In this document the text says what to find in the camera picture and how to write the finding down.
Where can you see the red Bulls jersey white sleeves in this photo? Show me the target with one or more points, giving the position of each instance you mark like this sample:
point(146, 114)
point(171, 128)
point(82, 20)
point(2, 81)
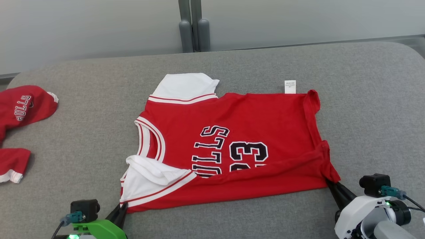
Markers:
point(265, 119)

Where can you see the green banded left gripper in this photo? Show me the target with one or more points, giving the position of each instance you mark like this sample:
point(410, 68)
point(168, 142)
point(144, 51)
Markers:
point(99, 229)

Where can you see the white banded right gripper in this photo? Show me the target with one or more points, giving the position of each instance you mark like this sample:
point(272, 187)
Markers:
point(355, 212)

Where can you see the grey partition post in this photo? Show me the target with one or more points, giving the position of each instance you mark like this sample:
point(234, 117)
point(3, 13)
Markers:
point(203, 36)
point(186, 36)

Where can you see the red Bulls shorts white hem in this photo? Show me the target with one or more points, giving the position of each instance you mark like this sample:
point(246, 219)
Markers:
point(36, 106)

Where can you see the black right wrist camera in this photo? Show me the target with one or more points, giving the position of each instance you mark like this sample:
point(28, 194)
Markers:
point(373, 184)

